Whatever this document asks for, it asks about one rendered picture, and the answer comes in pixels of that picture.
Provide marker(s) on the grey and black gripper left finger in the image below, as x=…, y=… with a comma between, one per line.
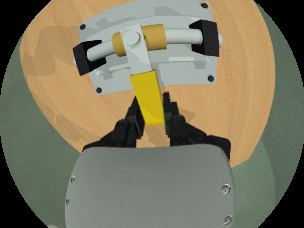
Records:
x=126, y=131

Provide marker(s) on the grey metal mounting plate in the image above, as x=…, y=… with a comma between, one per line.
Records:
x=168, y=73

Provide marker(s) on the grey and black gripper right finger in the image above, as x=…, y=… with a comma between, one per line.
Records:
x=180, y=132

